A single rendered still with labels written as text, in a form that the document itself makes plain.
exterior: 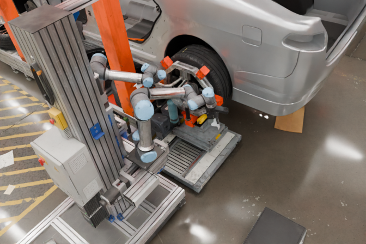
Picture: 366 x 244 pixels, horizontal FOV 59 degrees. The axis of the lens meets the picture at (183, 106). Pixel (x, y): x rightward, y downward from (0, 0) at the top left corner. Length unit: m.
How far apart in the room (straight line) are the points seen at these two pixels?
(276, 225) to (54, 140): 1.75
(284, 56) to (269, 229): 1.32
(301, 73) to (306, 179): 1.25
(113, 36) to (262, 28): 1.20
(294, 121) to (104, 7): 2.46
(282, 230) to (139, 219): 1.18
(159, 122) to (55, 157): 1.46
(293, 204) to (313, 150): 0.72
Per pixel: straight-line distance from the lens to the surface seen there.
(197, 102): 2.22
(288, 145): 3.72
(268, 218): 2.79
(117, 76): 2.47
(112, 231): 3.00
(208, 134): 3.46
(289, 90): 2.71
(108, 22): 2.75
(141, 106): 2.02
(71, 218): 3.20
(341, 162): 3.71
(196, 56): 2.90
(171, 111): 3.14
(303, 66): 2.58
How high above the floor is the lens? 2.76
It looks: 42 degrees down
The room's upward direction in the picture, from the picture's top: 7 degrees counter-clockwise
